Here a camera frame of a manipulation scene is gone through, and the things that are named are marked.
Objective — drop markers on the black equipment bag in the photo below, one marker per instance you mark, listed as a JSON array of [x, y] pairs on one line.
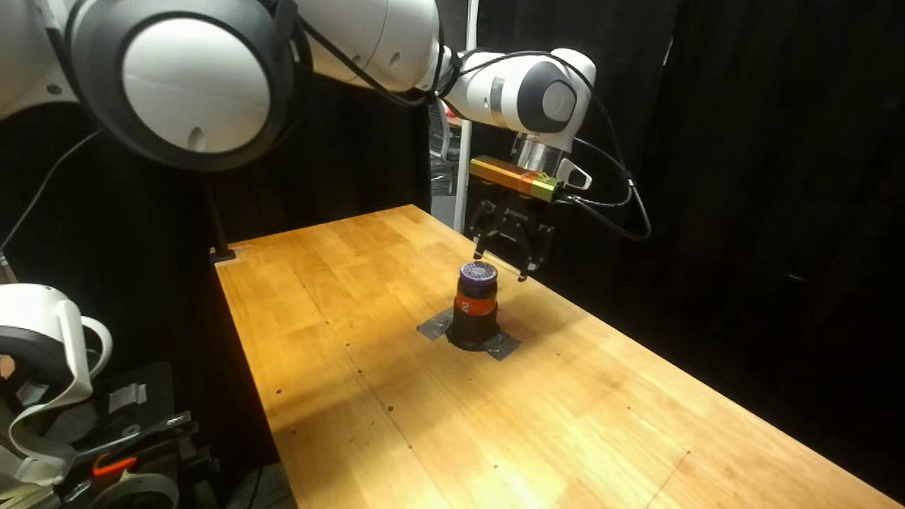
[[142, 425]]

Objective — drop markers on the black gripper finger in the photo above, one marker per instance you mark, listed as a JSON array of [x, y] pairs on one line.
[[530, 258], [481, 241]]

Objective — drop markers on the white vertical pole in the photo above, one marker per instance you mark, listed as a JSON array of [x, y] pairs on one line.
[[468, 180]]

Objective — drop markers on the dark square coaster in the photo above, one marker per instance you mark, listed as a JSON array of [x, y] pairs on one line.
[[501, 347]]

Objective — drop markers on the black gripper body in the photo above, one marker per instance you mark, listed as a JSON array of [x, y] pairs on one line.
[[512, 220]]

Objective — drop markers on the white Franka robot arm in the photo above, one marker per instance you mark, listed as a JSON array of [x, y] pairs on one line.
[[188, 76]]

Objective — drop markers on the grey duct tape piece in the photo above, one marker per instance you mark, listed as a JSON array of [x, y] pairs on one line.
[[433, 326]]

